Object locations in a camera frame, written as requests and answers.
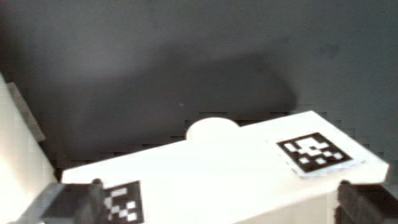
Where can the white L-shaped fence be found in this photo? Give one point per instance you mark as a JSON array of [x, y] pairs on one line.
[[25, 167]]

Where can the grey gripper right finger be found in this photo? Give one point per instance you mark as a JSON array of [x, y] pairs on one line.
[[366, 204]]

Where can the white front drawer with tag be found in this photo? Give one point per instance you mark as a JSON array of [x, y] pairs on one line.
[[242, 175]]

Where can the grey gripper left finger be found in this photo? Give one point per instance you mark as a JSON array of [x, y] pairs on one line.
[[68, 204]]

